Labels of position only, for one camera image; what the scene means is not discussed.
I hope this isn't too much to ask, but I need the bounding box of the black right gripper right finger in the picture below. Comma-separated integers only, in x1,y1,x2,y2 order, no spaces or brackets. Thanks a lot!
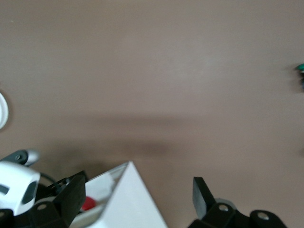
187,177,287,228

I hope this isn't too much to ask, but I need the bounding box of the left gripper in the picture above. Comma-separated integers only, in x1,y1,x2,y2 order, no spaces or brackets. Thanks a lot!
0,161,72,216

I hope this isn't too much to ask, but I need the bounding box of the white box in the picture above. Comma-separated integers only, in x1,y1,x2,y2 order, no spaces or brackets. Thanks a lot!
71,161,170,228

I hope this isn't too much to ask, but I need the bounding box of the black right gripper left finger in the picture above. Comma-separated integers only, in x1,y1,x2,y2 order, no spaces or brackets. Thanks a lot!
28,170,86,228

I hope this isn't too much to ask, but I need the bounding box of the green push button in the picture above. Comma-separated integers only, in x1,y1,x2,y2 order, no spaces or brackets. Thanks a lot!
295,63,304,91

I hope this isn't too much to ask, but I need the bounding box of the white curved plastic strip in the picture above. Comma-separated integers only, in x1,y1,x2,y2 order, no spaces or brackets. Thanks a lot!
0,91,10,130

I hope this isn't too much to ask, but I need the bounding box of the red push button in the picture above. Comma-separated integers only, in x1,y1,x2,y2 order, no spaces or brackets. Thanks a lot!
80,196,97,212

